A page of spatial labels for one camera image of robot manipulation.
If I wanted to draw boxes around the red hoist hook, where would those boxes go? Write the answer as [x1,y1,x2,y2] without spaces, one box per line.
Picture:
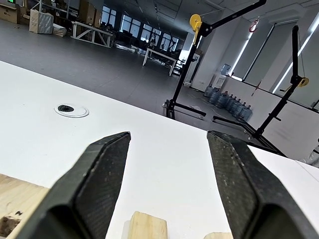
[248,19,259,33]

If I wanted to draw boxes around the white water dispenser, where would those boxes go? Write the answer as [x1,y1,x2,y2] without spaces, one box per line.
[214,74,227,91]

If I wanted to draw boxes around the wooden seat board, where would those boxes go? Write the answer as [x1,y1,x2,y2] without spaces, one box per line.
[0,173,51,239]

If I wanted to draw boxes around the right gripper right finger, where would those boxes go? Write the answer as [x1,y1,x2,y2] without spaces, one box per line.
[206,130,319,239]

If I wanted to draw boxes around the blue water jug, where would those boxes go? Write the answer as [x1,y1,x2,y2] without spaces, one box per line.
[208,87,221,104]
[239,102,253,122]
[203,84,215,98]
[225,94,238,116]
[232,98,245,118]
[215,91,230,109]

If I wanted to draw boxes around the wrapped cardboard box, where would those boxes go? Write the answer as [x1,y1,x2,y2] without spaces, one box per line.
[29,9,54,34]

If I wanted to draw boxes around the black hoist frame yellow pulley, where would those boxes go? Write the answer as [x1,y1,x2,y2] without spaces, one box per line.
[212,24,310,153]
[162,0,267,120]

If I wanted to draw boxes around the wooden bar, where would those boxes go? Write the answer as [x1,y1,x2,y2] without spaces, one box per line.
[124,211,168,239]
[203,231,234,239]

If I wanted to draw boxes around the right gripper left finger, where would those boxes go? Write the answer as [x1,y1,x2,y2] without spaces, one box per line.
[14,131,132,239]

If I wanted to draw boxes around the brown cardboard box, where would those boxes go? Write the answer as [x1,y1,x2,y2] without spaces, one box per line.
[0,3,21,24]

